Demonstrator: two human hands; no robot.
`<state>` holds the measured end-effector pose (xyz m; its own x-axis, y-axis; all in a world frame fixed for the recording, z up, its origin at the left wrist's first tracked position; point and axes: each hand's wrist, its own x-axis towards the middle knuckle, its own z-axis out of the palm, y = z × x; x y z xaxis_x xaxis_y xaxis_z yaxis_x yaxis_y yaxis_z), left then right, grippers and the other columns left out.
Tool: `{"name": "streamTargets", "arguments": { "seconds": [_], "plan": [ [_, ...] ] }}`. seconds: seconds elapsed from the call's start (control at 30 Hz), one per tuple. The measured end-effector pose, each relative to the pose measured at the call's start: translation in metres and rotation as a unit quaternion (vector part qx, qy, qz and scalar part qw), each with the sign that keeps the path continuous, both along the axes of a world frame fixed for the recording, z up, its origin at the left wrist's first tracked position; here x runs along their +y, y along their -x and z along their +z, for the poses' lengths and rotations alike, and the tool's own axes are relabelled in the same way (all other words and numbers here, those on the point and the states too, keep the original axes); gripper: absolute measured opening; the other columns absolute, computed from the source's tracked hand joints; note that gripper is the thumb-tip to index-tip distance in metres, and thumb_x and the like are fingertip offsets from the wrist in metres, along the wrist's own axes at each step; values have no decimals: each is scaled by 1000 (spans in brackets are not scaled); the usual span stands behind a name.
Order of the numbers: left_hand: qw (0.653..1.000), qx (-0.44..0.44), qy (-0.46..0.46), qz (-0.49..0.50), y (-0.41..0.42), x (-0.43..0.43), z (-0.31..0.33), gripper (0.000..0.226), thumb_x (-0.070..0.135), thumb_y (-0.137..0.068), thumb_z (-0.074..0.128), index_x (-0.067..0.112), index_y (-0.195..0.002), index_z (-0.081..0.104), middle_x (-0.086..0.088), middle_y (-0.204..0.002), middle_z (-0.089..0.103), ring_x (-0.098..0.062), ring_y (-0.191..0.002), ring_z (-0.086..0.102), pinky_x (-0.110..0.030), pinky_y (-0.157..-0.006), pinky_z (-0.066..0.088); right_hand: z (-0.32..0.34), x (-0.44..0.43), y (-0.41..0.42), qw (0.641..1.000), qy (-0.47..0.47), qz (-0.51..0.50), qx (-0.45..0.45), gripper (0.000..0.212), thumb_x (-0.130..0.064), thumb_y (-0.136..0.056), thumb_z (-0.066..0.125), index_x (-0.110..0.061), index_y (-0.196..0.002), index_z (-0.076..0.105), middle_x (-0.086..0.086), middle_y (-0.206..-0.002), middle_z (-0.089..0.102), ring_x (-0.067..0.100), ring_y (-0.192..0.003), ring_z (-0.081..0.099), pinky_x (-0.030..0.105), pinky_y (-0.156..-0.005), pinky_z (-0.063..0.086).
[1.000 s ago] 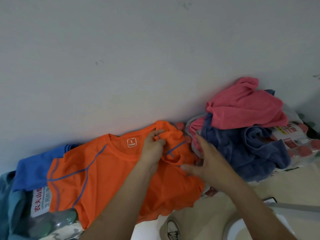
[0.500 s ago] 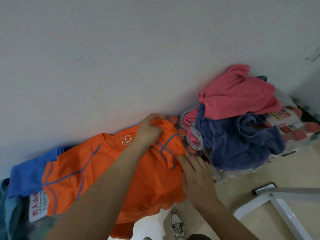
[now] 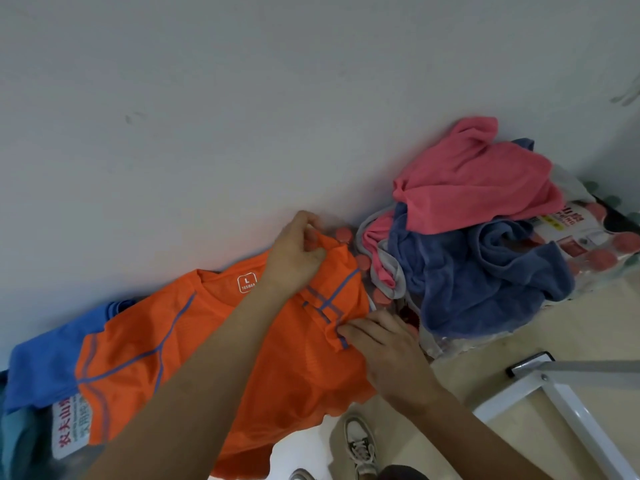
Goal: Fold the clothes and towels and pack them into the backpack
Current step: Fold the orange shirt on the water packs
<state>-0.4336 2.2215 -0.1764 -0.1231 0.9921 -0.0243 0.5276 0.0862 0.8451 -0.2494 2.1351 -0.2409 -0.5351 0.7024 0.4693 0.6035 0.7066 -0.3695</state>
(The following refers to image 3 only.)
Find person's right hand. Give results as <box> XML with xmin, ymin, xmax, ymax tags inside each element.
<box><xmin>337</xmin><ymin>309</ymin><xmax>447</xmax><ymax>417</ymax></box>

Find person's left hand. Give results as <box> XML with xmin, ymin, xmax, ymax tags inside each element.
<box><xmin>259</xmin><ymin>209</ymin><xmax>329</xmax><ymax>301</ymax></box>

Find orange t-shirt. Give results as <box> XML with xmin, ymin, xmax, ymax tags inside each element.
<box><xmin>74</xmin><ymin>229</ymin><xmax>379</xmax><ymax>480</ymax></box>

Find grey-blue towel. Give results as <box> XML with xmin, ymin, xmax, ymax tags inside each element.
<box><xmin>387</xmin><ymin>138</ymin><xmax>577</xmax><ymax>340</ymax></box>

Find blue t-shirt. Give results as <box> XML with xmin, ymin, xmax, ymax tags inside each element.
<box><xmin>3</xmin><ymin>299</ymin><xmax>139</xmax><ymax>417</ymax></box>

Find light blue backpack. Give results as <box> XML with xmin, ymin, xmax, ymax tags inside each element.
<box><xmin>0</xmin><ymin>369</ymin><xmax>57</xmax><ymax>480</ymax></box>

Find person's left forearm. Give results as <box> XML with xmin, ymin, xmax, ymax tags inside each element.
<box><xmin>82</xmin><ymin>279</ymin><xmax>302</xmax><ymax>480</ymax></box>

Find person's right forearm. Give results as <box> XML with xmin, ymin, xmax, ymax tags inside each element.
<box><xmin>399</xmin><ymin>384</ymin><xmax>552</xmax><ymax>480</ymax></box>

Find person's dark shorts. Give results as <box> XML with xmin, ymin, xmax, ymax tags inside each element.
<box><xmin>377</xmin><ymin>464</ymin><xmax>431</xmax><ymax>480</ymax></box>

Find stack of water bottle packs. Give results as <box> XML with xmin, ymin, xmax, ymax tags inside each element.
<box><xmin>49</xmin><ymin>167</ymin><xmax>640</xmax><ymax>461</ymax></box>

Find white gym machine frame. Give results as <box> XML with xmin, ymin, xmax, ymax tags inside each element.
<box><xmin>471</xmin><ymin>351</ymin><xmax>640</xmax><ymax>480</ymax></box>

